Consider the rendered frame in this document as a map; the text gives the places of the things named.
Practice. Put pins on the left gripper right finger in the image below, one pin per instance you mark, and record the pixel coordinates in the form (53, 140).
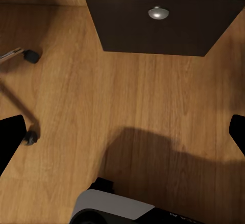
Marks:
(237, 131)

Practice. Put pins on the swivel chair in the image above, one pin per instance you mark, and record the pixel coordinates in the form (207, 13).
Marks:
(30, 56)

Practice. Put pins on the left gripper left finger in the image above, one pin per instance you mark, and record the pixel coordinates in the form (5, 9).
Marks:
(12, 132)

